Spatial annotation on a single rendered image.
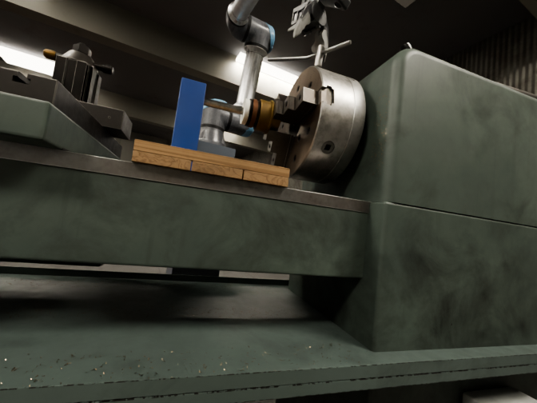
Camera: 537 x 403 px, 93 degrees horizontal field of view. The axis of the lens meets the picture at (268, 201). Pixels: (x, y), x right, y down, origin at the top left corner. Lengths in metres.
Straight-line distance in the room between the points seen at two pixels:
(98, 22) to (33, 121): 3.94
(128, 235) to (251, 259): 0.23
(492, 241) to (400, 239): 0.30
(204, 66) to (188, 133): 3.71
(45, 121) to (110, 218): 0.17
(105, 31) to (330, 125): 3.93
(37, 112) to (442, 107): 0.81
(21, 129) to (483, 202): 0.96
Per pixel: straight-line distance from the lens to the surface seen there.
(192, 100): 0.69
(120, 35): 4.36
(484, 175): 0.88
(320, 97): 0.67
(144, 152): 0.51
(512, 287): 0.98
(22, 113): 0.52
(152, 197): 0.52
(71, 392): 0.46
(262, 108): 0.72
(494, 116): 0.95
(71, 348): 0.59
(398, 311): 0.68
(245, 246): 0.53
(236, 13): 1.32
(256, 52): 1.40
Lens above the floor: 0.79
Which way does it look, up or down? 5 degrees up
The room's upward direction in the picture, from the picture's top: 7 degrees clockwise
